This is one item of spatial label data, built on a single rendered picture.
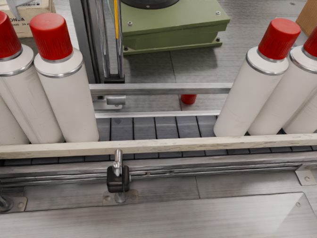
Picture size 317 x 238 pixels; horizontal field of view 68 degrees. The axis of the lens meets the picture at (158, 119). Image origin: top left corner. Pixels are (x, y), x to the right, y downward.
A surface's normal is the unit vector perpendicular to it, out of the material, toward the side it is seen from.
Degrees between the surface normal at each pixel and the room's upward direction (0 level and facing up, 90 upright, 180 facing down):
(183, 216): 0
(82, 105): 90
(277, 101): 90
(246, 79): 90
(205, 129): 0
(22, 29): 90
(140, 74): 0
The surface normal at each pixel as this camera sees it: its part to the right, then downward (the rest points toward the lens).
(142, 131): 0.08, -0.61
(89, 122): 0.81, 0.50
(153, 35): 0.27, 0.77
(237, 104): -0.68, 0.54
